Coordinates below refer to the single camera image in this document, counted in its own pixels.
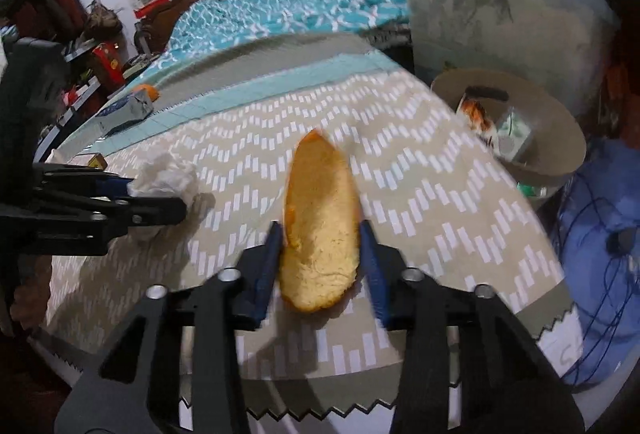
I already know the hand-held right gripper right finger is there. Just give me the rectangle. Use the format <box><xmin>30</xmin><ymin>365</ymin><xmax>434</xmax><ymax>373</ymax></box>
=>
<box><xmin>357</xmin><ymin>219</ymin><xmax>586</xmax><ymax>434</ymax></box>

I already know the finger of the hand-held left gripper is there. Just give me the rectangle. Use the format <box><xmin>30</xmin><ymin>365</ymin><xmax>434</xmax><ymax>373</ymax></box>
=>
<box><xmin>32</xmin><ymin>161</ymin><xmax>136</xmax><ymax>201</ymax></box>
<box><xmin>0</xmin><ymin>195</ymin><xmax>187</xmax><ymax>257</ymax></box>

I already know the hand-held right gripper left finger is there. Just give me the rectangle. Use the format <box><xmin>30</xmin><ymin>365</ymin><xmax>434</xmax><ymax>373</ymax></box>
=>
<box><xmin>52</xmin><ymin>220</ymin><xmax>287</xmax><ymax>434</ymax></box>

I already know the white tissue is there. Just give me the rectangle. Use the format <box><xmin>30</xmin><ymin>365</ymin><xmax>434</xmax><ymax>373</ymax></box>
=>
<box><xmin>127</xmin><ymin>151</ymin><xmax>201</xmax><ymax>242</ymax></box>

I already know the beige round trash bin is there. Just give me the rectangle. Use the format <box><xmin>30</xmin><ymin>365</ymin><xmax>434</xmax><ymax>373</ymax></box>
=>
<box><xmin>430</xmin><ymin>68</ymin><xmax>587</xmax><ymax>197</ymax></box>

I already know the metal shelf rack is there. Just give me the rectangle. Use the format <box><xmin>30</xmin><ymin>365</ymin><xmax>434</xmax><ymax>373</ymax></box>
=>
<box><xmin>30</xmin><ymin>34</ymin><xmax>136</xmax><ymax>165</ymax></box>

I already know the blue white toothpaste box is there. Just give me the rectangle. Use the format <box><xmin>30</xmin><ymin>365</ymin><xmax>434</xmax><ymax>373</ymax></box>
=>
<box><xmin>95</xmin><ymin>93</ymin><xmax>153</xmax><ymax>135</ymax></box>

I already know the patterned bed sheet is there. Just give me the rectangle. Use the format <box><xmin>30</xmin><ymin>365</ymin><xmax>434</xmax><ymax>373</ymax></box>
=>
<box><xmin>27</xmin><ymin>32</ymin><xmax>583</xmax><ymax>430</ymax></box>

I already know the red gift box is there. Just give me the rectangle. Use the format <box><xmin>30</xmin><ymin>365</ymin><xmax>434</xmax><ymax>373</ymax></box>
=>
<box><xmin>90</xmin><ymin>42</ymin><xmax>126</xmax><ymax>90</ymax></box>

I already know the brown handbag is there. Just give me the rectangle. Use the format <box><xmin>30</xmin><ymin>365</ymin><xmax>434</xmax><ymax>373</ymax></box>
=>
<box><xmin>82</xmin><ymin>0</ymin><xmax>123</xmax><ymax>41</ymax></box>

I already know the carved wooden headboard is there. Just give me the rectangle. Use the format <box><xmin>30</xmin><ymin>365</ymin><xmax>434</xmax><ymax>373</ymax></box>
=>
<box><xmin>140</xmin><ymin>0</ymin><xmax>318</xmax><ymax>54</ymax></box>

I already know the orange printed wrapper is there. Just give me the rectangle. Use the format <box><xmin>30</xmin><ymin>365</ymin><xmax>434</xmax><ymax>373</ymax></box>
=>
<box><xmin>457</xmin><ymin>93</ymin><xmax>497</xmax><ymax>149</ymax></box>

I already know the clear plastic wrapper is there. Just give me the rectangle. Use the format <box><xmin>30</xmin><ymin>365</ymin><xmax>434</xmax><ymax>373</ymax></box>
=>
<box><xmin>492</xmin><ymin>109</ymin><xmax>535</xmax><ymax>161</ymax></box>

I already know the blue cloth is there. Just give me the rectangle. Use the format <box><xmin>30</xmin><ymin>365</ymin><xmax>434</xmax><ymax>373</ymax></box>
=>
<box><xmin>555</xmin><ymin>137</ymin><xmax>640</xmax><ymax>387</ymax></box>

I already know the teal patterned quilt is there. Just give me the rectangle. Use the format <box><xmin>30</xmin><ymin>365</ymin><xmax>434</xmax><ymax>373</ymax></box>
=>
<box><xmin>150</xmin><ymin>0</ymin><xmax>411</xmax><ymax>65</ymax></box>

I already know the black charger cable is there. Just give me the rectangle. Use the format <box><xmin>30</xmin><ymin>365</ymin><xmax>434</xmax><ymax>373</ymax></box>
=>
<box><xmin>565</xmin><ymin>179</ymin><xmax>636</xmax><ymax>387</ymax></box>

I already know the storage box with blue handle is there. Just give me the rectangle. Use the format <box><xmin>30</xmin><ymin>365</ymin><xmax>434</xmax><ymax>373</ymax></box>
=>
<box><xmin>389</xmin><ymin>0</ymin><xmax>618</xmax><ymax>115</ymax></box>

